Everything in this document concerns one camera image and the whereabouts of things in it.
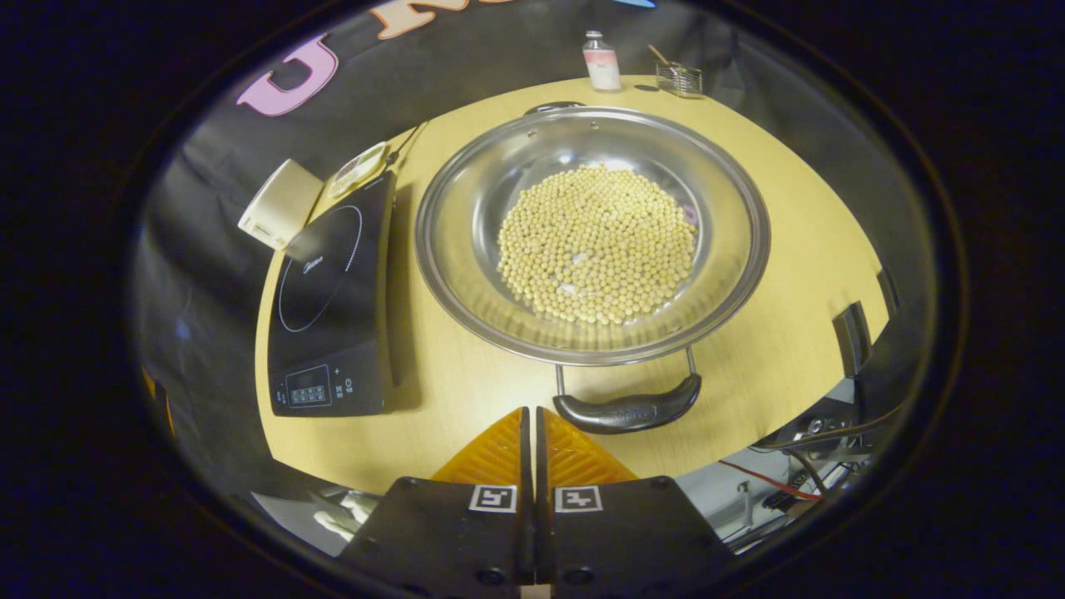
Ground steel pot with black handles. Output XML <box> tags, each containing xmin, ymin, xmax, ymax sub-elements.
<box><xmin>414</xmin><ymin>101</ymin><xmax>771</xmax><ymax>435</ymax></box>

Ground pile of yellow soybeans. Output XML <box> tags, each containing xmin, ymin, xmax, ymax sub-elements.
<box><xmin>497</xmin><ymin>164</ymin><xmax>698</xmax><ymax>325</ymax></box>

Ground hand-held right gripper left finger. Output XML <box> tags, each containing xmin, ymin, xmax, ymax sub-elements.
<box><xmin>337</xmin><ymin>406</ymin><xmax>533</xmax><ymax>587</ymax></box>

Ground wire mesh holder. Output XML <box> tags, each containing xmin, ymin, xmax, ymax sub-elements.
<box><xmin>656</xmin><ymin>62</ymin><xmax>704</xmax><ymax>99</ymax></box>

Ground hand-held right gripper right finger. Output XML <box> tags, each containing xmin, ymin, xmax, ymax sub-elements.
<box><xmin>535</xmin><ymin>406</ymin><xmax>737</xmax><ymax>596</ymax></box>

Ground white toaster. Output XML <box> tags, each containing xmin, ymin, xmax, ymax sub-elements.
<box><xmin>238</xmin><ymin>158</ymin><xmax>325</xmax><ymax>250</ymax></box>

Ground dark metal frame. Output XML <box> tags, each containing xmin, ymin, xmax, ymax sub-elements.
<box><xmin>753</xmin><ymin>270</ymin><xmax>904</xmax><ymax>467</ymax></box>

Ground black power cable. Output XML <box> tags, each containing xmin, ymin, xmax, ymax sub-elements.
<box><xmin>387</xmin><ymin>121</ymin><xmax>429</xmax><ymax>167</ymax></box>

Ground white divided bean dish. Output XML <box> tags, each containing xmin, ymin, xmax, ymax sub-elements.
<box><xmin>326</xmin><ymin>141</ymin><xmax>390</xmax><ymax>199</ymax></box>

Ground red cable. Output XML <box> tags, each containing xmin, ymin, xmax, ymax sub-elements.
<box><xmin>720</xmin><ymin>460</ymin><xmax>823</xmax><ymax>502</ymax></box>

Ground small bottle with pink label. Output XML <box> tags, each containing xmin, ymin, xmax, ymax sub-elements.
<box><xmin>582</xmin><ymin>31</ymin><xmax>622</xmax><ymax>92</ymax></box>

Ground black backdrop cloth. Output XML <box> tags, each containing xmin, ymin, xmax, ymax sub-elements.
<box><xmin>129</xmin><ymin>0</ymin><xmax>916</xmax><ymax>500</ymax></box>

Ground black induction cooktop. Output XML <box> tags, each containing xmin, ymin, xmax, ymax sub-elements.
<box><xmin>268</xmin><ymin>171</ymin><xmax>400</xmax><ymax>417</ymax></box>

